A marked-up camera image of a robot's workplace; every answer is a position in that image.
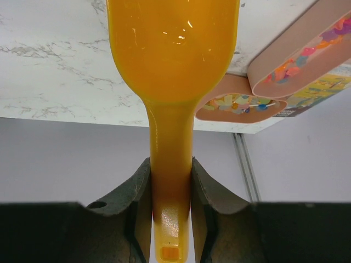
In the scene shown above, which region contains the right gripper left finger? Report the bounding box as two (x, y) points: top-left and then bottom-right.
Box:
(1, 159), (152, 262)

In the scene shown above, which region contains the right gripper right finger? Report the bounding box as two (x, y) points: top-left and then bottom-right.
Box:
(191, 160), (350, 262)

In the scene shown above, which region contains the yellow plastic scoop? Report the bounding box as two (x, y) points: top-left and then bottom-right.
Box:
(106, 1), (240, 262)

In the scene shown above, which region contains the pink tray of gummy candies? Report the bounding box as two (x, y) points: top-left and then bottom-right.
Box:
(247, 1), (350, 99)

